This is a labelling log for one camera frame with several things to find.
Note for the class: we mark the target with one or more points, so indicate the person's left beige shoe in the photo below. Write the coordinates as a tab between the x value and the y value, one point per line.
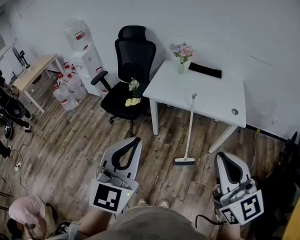
142	202

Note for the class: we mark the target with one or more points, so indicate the person's beige shoe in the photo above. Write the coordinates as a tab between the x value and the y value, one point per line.
142	202
163	203

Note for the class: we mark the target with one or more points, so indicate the black mesh office chair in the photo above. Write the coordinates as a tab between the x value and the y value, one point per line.
135	54

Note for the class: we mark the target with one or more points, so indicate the person's grey shorts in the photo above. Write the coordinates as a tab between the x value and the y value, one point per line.
152	224

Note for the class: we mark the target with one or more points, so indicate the clear water jug red cap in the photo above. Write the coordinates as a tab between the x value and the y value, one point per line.
60	77
76	84
63	96
68	67

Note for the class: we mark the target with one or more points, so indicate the black equipment pile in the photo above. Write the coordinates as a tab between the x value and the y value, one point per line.
285	174

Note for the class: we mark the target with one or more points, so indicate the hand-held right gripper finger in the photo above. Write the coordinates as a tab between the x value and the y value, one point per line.
236	170
227	167

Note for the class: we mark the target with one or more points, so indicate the black flat pouch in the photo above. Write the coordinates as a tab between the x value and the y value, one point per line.
205	70

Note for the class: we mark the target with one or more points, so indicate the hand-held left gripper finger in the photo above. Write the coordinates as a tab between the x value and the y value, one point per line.
120	151
132	156

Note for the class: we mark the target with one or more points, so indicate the person's right forearm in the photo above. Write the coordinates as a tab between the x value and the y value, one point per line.
230	232

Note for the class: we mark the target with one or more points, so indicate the white power strip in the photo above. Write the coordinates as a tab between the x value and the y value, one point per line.
18	166

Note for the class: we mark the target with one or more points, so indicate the yellow cloth piece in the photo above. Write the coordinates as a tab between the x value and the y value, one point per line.
133	102

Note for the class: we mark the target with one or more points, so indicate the person's left forearm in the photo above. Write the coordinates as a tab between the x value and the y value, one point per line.
97	221

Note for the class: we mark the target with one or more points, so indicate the person's right beige shoe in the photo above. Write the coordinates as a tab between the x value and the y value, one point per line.
163	203

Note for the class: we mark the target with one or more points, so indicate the white vase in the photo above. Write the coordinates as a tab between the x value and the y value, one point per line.
181	68

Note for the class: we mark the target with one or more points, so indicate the large clear water bottle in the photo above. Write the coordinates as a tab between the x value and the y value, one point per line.
76	34

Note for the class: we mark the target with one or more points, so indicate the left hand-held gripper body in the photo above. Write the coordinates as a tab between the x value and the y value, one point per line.
130	174

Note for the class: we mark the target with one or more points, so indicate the pink and blue flower bouquet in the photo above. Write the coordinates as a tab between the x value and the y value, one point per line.
182	50

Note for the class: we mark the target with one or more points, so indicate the white desk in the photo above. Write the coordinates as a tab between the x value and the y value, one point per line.
215	94

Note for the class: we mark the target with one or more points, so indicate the white water dispenser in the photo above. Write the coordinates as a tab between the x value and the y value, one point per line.
87	64

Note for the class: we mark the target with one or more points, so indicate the white artificial flower stem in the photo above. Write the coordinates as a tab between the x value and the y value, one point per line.
134	85

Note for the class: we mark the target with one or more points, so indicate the light wooden table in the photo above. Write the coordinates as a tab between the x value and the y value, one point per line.
32	71

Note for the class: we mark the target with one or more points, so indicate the black standing fan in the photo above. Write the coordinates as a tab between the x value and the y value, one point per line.
18	56

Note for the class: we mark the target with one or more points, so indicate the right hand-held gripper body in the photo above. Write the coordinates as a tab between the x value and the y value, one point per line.
240	196

